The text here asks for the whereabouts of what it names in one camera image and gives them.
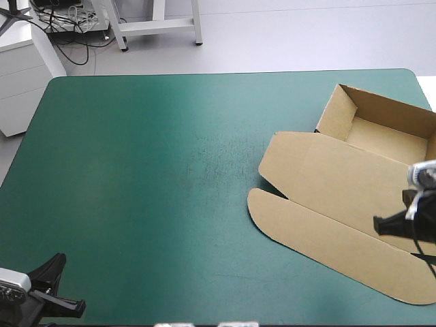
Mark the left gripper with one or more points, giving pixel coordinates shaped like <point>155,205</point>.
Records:
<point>20,311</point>

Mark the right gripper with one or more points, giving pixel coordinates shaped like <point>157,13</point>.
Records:
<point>425,218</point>

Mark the brown cardboard box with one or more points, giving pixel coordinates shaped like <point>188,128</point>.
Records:
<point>334,177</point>

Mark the white drawer cabinet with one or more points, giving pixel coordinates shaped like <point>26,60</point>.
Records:
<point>20,81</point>

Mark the black chair base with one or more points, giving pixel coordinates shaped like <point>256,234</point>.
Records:
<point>13,13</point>

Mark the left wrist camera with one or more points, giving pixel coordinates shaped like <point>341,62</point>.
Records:
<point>13,277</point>

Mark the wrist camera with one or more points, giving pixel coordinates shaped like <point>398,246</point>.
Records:
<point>424,173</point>
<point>13,277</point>

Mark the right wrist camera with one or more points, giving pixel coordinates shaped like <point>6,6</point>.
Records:
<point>424,173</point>

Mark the white table frame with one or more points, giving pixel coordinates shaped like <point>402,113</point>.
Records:
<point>156,25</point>

